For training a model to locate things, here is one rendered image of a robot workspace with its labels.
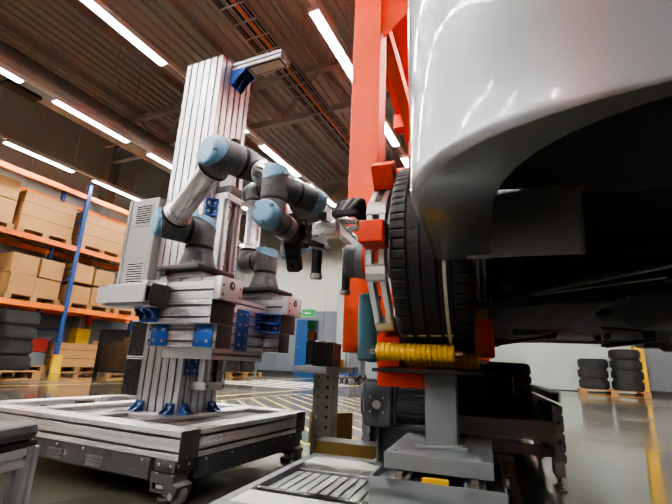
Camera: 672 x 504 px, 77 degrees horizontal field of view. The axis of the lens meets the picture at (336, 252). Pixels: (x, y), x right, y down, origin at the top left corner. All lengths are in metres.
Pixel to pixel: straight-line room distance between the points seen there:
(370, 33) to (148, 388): 2.20
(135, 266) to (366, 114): 1.42
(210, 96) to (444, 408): 1.85
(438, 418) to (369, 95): 1.70
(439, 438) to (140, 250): 1.59
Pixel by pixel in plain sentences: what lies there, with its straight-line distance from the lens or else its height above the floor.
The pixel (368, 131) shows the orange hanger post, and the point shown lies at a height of 1.67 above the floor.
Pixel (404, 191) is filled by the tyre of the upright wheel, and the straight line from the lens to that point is 1.34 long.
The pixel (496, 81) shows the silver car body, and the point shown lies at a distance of 0.65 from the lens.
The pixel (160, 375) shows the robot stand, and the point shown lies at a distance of 2.08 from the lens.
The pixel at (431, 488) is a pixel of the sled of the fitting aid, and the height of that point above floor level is 0.16.
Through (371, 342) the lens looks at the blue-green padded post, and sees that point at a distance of 1.64.
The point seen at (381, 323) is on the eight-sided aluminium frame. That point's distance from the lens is 1.41.
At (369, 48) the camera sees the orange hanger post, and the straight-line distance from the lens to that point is 2.66.
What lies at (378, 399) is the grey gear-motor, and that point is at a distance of 1.78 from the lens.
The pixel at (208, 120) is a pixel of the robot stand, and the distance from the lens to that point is 2.34.
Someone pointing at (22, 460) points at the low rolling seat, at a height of 0.28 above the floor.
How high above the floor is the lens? 0.46
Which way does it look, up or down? 15 degrees up
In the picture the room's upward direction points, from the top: 3 degrees clockwise
